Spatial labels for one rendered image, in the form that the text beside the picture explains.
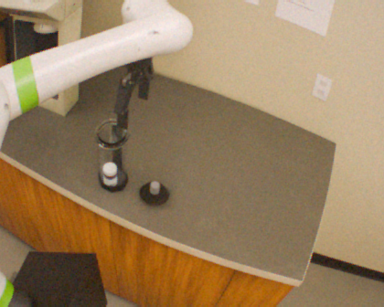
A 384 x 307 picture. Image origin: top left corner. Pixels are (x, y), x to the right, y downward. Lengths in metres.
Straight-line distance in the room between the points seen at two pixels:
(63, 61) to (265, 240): 0.89
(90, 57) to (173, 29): 0.18
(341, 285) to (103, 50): 2.10
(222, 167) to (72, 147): 0.53
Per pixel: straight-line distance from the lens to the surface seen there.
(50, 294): 0.95
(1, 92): 0.65
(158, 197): 1.38
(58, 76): 0.80
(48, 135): 1.62
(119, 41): 0.83
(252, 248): 1.37
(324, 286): 2.52
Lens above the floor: 2.08
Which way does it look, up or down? 47 degrees down
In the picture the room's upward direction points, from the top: 11 degrees clockwise
